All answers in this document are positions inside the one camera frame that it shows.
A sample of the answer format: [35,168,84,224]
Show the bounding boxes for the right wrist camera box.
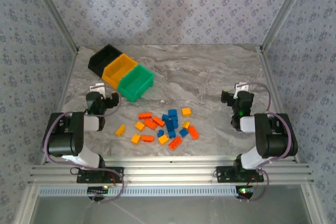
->
[234,82,250,93]

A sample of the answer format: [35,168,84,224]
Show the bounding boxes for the aluminium side rail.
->
[258,45,301,163]
[40,47,80,166]

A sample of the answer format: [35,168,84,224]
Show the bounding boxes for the aluminium upright post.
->
[25,0,80,52]
[260,0,314,50]

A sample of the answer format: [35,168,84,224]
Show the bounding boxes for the small circuit board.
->
[87,185,111,196]
[235,185,256,197]

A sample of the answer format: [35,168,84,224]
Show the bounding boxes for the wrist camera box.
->
[234,82,250,93]
[89,83,106,94]

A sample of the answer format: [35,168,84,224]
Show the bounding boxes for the wide aluminium mounting rail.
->
[27,164,316,186]

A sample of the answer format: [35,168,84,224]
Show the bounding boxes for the green plastic bin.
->
[117,63,155,103]

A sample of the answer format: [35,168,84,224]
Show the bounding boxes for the aluminium table edge rail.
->
[43,155,300,166]

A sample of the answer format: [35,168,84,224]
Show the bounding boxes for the black plastic bin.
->
[88,44,123,78]

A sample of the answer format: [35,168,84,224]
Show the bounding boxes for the aluminium frame leg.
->
[300,184,328,224]
[15,184,40,224]

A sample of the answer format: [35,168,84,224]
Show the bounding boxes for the red wire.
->
[108,173,124,187]
[247,174,260,190]

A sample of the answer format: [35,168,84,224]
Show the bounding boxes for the grey slotted cable duct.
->
[38,185,254,198]

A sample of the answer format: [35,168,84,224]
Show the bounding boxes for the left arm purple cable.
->
[41,84,125,205]

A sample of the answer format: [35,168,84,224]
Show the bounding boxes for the yellow sloped lego brick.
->
[114,123,127,137]

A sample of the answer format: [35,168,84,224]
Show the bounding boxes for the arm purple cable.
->
[235,81,300,203]
[41,84,125,205]

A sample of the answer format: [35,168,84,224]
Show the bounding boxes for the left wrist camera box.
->
[89,83,106,94]

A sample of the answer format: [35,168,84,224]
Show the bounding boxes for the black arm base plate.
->
[76,166,125,184]
[215,165,265,184]

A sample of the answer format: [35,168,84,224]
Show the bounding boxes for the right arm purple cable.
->
[235,81,300,203]

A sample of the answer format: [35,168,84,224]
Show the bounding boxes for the orange plastic bin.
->
[101,53,139,90]

